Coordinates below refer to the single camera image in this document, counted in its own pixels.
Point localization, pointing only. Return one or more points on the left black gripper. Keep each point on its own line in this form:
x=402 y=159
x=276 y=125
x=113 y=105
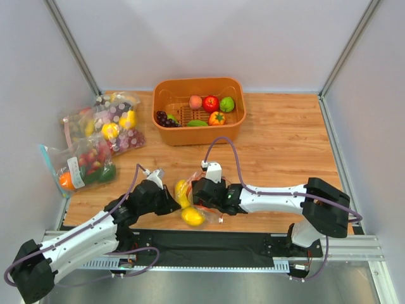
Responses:
x=161 y=199

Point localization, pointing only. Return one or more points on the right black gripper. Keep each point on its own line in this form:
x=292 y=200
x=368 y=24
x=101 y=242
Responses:
x=199 y=192

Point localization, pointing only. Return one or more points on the orange zip top bag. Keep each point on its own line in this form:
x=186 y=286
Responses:
x=211 y=215

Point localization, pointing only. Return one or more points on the fake persimmon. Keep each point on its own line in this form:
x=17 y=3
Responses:
x=216 y=118

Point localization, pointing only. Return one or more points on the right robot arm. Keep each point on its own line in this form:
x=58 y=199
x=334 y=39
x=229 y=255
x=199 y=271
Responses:
x=325 y=208

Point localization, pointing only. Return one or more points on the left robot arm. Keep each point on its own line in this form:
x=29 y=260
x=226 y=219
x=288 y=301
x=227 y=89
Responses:
x=37 y=268

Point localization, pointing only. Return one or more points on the fake yellow mango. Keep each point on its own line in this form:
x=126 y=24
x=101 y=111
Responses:
x=181 y=197

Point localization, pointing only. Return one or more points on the fake yellow lemon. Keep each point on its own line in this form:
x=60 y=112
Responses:
x=192 y=216

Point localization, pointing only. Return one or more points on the fake green mango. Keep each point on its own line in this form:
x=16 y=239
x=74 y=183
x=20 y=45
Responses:
x=197 y=123

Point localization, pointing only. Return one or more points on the fake green pear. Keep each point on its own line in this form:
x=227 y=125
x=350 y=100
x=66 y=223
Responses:
x=169 y=116

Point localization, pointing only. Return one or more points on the fake purple grapes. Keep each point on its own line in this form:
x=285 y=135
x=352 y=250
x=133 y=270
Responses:
x=161 y=119

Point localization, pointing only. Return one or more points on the blue zip bag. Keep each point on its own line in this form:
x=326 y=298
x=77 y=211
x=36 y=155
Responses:
x=86 y=163

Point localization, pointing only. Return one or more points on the fake red apple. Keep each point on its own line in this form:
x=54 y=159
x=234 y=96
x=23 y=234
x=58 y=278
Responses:
x=210 y=104

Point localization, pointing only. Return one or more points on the fake peach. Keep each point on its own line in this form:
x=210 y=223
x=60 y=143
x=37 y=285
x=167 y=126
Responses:
x=195 y=102

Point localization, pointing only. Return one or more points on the fake green apple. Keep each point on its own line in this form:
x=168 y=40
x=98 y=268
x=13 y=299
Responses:
x=227 y=104

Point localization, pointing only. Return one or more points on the polka dot zip bag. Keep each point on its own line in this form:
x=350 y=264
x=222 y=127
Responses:
x=115 y=119

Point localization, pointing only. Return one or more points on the pink zip bag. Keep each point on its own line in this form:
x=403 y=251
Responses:
x=77 y=125

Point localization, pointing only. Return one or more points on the orange plastic basket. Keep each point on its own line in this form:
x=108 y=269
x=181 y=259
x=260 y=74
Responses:
x=172 y=97

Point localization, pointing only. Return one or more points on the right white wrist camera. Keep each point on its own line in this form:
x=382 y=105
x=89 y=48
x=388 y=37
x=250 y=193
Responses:
x=212 y=171

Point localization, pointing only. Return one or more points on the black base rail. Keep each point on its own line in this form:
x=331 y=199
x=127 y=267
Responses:
x=207 y=251

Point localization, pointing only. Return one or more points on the left aluminium frame post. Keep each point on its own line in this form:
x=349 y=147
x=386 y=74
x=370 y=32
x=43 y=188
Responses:
x=63 y=27

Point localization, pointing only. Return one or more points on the aluminium frame post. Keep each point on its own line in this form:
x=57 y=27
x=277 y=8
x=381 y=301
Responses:
x=351 y=44
x=63 y=27

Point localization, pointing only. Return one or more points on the right aluminium frame post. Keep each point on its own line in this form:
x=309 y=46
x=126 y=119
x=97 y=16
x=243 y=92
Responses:
x=351 y=44

